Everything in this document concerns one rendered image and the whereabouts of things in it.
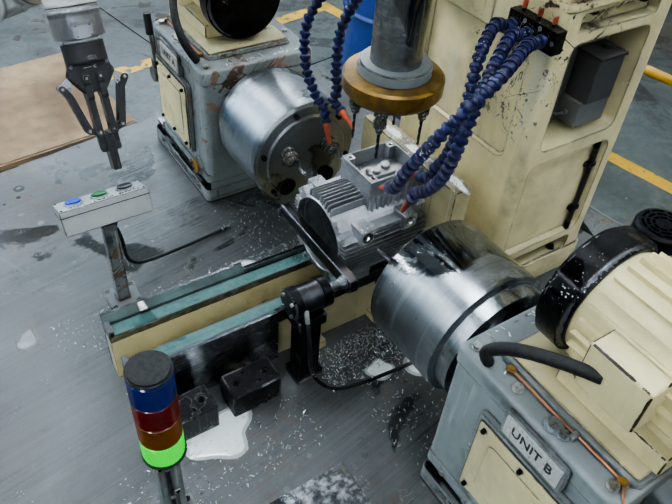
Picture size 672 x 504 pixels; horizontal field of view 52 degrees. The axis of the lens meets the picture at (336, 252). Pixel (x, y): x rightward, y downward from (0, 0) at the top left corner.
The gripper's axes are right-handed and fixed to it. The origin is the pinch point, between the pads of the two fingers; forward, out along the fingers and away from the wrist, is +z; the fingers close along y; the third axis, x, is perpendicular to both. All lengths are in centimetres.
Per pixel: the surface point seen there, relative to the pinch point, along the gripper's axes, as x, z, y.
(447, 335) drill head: -59, 28, 29
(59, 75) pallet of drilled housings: 236, 8, 35
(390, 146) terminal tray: -23, 8, 48
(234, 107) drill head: 7.1, -0.7, 29.2
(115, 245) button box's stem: 1.0, 18.6, -4.1
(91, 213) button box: -3.5, 9.7, -7.5
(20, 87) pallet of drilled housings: 233, 9, 16
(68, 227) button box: -3.4, 11.0, -12.1
